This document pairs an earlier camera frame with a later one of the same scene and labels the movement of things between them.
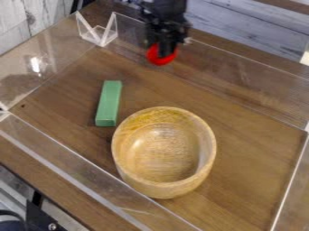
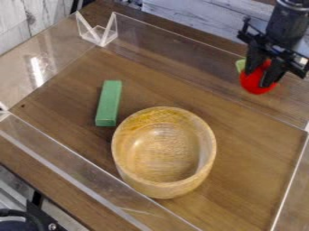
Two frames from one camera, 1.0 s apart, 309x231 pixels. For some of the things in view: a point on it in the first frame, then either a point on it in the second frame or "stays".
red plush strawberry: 154,58 -> 251,79
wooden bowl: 164,148 stays
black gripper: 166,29 -> 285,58
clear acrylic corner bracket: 98,34 stays
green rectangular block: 109,104 stays
